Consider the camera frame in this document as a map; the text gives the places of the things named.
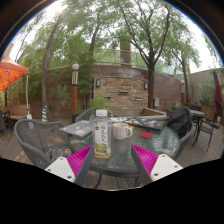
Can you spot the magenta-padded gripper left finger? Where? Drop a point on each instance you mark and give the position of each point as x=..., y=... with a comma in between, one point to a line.
x=63, y=166

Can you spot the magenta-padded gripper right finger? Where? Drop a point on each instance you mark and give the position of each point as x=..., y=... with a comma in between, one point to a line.
x=160, y=166

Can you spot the clear white-capped drink bottle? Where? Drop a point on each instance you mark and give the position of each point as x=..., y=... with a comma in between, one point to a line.
x=102, y=140

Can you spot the flat round red coaster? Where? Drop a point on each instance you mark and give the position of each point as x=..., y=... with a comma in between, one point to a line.
x=146, y=135

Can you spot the grey metal mesh chair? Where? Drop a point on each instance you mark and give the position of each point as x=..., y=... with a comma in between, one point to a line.
x=36, y=140
x=83, y=116
x=185, y=143

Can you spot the grey laptop with stickers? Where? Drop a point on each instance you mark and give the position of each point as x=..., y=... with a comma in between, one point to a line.
x=78, y=129

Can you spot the dark laptop with stickers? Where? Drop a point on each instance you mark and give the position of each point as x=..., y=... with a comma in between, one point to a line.
x=146, y=123

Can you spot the black jacket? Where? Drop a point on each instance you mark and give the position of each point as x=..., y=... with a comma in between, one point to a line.
x=180, y=121

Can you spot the white ceramic mug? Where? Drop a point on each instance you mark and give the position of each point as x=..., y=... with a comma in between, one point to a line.
x=120, y=131

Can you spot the yellow blue striped bollard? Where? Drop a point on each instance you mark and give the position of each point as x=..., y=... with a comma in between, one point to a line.
x=44, y=115

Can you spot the black metal patio chair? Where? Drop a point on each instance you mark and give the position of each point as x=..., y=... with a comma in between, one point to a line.
x=206, y=128

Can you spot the white stickered flat board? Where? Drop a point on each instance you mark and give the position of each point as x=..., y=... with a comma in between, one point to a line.
x=118, y=119

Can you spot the round dark patio table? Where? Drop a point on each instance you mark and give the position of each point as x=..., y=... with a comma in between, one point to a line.
x=198, y=114

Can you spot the green potted plant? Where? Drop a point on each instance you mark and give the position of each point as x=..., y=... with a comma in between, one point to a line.
x=99, y=102

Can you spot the tall dark-trunk tree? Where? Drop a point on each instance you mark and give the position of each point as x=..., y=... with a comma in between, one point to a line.
x=151, y=86

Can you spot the leaning slim-trunk tree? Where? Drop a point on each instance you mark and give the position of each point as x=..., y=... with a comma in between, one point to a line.
x=45, y=76

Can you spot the closed maroon patio umbrella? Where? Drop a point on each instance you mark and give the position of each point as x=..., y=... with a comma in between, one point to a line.
x=218, y=93

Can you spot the orange canopy tent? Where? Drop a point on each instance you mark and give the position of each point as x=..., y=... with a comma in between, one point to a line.
x=11, y=73

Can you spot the grey wall utility box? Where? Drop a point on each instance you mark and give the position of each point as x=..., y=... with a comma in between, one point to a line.
x=156, y=102

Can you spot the wooden globe lamp post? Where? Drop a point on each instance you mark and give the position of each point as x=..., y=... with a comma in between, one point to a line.
x=74, y=96

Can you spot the black wall lantern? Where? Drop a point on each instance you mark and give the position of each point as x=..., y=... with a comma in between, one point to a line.
x=145, y=86
x=98, y=83

